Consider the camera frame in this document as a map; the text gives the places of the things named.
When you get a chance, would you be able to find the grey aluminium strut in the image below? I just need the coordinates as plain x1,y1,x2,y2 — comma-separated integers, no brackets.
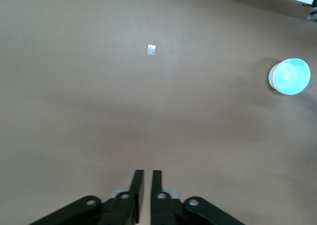
307,6,317,22

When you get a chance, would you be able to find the blue bowl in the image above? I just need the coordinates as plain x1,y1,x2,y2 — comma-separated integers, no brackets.
274,57,312,96

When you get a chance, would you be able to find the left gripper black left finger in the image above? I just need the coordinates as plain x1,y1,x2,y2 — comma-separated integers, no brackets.
29,169,145,225

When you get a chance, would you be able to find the white bowl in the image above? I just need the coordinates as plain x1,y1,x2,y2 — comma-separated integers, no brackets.
268,62,283,93

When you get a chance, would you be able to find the brown table cover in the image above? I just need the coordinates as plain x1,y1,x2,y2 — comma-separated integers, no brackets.
0,0,317,225

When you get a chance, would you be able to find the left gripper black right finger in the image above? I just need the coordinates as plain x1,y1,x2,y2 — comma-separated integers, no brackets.
150,169,248,225

